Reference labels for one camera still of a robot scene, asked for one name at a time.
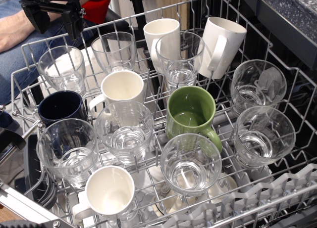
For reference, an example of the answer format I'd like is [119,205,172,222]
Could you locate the green ceramic mug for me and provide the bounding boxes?
[166,86,222,151]

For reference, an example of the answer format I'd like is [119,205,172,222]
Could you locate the clear glass front left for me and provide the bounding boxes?
[37,119,99,188]

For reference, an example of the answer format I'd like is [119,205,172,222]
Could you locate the cream mug centre left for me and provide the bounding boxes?
[88,70,145,118]

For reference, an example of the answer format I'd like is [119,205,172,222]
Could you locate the clear glass back centre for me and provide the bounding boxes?
[156,31,205,91]

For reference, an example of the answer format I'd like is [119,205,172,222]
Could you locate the dark speckled countertop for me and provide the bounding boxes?
[244,0,317,70]

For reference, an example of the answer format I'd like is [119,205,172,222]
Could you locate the person leg blue jeans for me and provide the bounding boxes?
[0,0,97,105]

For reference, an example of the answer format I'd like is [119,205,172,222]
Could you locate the grey wire dishwasher rack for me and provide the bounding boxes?
[9,0,317,228]

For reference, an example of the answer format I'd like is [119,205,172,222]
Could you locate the person forearm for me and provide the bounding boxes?
[0,9,61,53]

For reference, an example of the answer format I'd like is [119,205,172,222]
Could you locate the clear glass right upper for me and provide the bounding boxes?
[230,59,287,117]

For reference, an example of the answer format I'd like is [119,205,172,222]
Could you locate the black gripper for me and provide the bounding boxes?
[21,0,85,40]

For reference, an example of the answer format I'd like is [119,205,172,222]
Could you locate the cream mug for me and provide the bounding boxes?
[88,70,145,118]
[72,166,135,220]

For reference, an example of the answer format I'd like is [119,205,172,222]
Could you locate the clear glass right lower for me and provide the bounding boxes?
[233,105,296,169]

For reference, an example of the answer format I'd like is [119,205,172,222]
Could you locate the white mug back right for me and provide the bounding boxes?
[199,17,247,80]

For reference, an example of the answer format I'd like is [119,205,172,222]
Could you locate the clear glass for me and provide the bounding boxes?
[233,105,296,169]
[156,31,205,91]
[38,46,86,96]
[230,59,287,117]
[91,32,136,74]
[160,134,222,197]
[37,119,99,188]
[95,100,154,165]

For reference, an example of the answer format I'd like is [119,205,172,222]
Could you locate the clear glass back left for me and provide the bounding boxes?
[38,46,86,96]

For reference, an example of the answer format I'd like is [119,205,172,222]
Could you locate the clear glass front centre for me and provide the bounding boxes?
[160,134,222,197]

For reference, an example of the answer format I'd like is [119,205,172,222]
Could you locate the white mug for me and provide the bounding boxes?
[143,18,180,74]
[199,17,247,80]

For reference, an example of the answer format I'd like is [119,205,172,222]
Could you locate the white mug back centre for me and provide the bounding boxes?
[143,18,180,74]

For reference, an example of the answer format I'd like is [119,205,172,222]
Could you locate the dark blue mug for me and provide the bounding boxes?
[38,91,88,127]

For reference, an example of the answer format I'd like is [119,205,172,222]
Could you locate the red shirt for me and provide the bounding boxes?
[6,0,114,25]

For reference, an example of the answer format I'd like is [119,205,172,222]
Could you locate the clear glass middle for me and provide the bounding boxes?
[95,100,154,165]

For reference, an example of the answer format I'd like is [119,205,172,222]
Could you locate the cream mug front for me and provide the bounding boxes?
[72,166,135,220]

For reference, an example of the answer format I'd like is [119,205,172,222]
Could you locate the grey plastic tine holder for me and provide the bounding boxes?
[152,164,317,228]

